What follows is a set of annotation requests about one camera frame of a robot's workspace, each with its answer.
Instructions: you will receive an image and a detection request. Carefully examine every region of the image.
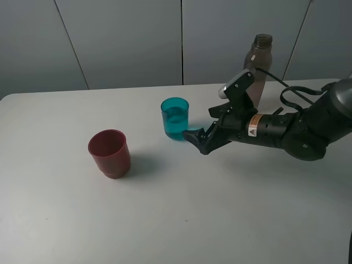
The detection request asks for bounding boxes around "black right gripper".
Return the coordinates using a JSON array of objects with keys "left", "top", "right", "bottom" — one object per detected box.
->
[{"left": 182, "top": 103, "right": 249, "bottom": 155}]

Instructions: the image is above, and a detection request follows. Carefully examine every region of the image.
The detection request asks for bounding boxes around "teal translucent plastic cup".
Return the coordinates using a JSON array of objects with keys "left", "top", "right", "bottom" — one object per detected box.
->
[{"left": 161, "top": 97, "right": 189, "bottom": 141}]

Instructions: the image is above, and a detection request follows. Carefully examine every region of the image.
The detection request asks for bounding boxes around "smoky translucent water bottle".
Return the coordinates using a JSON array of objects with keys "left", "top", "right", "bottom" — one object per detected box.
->
[{"left": 243, "top": 34, "right": 273, "bottom": 109}]

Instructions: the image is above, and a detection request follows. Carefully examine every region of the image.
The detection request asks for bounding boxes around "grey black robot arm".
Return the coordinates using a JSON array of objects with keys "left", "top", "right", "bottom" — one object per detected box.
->
[{"left": 182, "top": 69, "right": 351, "bottom": 161}]

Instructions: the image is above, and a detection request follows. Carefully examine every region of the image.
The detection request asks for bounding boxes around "red plastic cup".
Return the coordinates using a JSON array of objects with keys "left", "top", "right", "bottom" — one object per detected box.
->
[{"left": 88, "top": 129, "right": 131, "bottom": 179}]

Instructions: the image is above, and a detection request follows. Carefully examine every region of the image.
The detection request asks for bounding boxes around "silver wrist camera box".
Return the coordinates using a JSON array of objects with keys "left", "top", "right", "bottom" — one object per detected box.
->
[{"left": 218, "top": 69, "right": 257, "bottom": 115}]

